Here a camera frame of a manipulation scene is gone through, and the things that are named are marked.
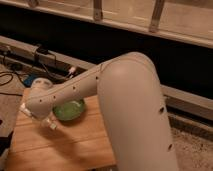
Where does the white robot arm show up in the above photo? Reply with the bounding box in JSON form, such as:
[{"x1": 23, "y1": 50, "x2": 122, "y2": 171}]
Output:
[{"x1": 25, "y1": 52, "x2": 179, "y2": 171}]

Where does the wooden table board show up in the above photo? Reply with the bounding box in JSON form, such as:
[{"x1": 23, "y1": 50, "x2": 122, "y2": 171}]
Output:
[{"x1": 2, "y1": 96, "x2": 115, "y2": 171}]

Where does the green ceramic bowl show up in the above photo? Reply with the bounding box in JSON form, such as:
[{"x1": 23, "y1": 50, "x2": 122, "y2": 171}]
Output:
[{"x1": 53, "y1": 99, "x2": 85, "y2": 121}]

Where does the wooden window frame rail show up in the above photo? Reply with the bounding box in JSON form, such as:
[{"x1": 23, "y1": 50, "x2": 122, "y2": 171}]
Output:
[{"x1": 0, "y1": 0, "x2": 213, "y2": 49}]

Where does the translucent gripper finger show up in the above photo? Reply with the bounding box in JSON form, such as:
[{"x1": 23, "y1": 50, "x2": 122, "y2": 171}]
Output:
[
  {"x1": 20, "y1": 103, "x2": 32, "y2": 117},
  {"x1": 42, "y1": 118, "x2": 57, "y2": 130}
]

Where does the white plug connector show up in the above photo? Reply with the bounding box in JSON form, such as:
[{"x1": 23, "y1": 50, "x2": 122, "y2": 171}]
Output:
[{"x1": 68, "y1": 66, "x2": 77, "y2": 78}]

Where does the black power adapter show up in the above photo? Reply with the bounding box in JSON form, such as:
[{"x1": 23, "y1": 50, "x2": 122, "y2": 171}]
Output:
[{"x1": 36, "y1": 47, "x2": 49, "y2": 55}]

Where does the black cable on floor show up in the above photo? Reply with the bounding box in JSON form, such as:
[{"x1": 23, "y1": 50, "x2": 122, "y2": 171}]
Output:
[{"x1": 0, "y1": 71, "x2": 24, "y2": 98}]

